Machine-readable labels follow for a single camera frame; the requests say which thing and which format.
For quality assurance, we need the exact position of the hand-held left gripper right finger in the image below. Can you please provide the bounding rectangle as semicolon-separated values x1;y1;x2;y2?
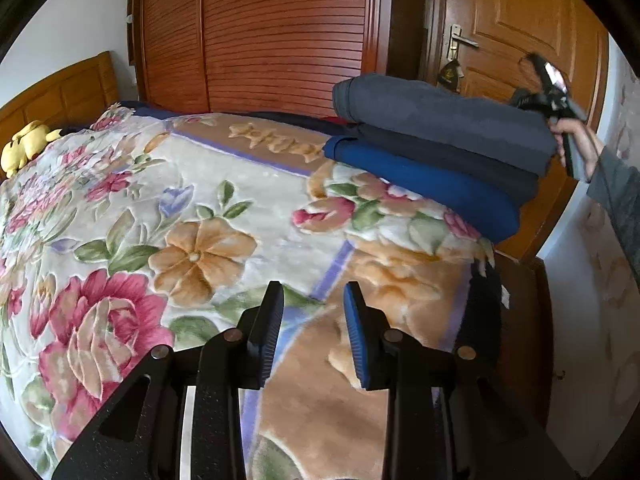
344;281;576;480

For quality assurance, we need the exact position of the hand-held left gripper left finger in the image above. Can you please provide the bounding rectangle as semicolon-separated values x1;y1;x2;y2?
52;281;284;480

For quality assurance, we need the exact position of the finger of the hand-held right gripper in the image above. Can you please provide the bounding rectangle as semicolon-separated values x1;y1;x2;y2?
507;87;546;111

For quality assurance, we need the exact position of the dark jacket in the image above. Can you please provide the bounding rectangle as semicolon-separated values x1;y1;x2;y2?
331;73;558;177

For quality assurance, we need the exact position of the person's right hand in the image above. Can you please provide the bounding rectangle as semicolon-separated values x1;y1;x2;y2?
549;116;607;182

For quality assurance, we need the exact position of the hanging key charm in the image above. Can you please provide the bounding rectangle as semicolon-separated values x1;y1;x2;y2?
437;57;463;92

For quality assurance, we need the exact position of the dark folded garment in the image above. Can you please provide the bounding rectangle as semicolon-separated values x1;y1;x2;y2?
345;122;541;206

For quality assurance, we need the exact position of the wooden door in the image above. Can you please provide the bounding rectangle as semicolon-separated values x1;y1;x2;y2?
425;0;610;263

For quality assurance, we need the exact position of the blue folded garment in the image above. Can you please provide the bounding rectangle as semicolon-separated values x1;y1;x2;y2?
322;137;521;241

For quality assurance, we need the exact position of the floral blanket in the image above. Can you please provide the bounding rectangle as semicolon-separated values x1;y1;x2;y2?
0;105;501;480

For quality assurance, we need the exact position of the wooden slatted wardrobe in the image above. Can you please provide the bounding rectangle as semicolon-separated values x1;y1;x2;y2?
127;0;396;118

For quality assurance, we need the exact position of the yellow plush toy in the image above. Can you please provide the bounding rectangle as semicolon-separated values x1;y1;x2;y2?
0;120;63;179

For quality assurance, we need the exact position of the wooden headboard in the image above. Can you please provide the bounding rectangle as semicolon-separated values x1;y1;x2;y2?
0;51;556;436

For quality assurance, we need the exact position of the brass door handle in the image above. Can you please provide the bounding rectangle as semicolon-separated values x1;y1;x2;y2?
447;24;480;58

